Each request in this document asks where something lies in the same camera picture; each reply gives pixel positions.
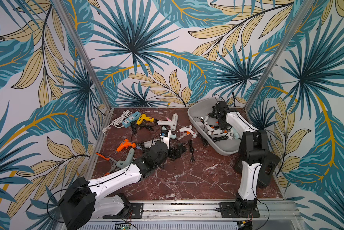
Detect small white glue gun orange trigger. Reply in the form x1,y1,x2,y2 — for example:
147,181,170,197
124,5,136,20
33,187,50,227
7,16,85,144
178,125,197,138

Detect large white glue gun blue trigger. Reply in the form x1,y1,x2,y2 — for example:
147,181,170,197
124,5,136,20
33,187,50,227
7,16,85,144
137,139,159,149

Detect large white glue gun pink stick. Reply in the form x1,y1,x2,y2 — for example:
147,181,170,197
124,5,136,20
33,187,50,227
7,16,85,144
157,113,179,131

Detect small white glue gun front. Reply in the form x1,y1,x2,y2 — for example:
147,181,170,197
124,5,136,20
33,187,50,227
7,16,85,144
196,116,209,130

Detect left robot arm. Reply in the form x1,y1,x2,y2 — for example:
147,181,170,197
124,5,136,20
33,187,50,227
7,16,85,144
58,130,186,230

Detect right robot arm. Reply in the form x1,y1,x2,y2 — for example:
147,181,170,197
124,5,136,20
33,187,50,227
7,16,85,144
214,101,268,216

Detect grey plastic storage box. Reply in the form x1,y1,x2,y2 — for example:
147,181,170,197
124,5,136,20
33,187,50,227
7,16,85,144
187,98,240,156

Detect yellow glue gun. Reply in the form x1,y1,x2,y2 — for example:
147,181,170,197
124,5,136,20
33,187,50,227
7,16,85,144
136,114,155,125

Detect teal power strip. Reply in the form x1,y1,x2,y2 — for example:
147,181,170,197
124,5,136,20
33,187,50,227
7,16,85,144
122,111,141,128

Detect orange handled pliers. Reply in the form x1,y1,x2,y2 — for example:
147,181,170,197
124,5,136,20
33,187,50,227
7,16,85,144
95,152,118,176

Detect white power strip cable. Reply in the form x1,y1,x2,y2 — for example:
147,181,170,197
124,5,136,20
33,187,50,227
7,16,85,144
102,110,132,134

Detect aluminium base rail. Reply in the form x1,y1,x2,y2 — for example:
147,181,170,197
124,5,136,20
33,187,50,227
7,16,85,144
83,197,306,230

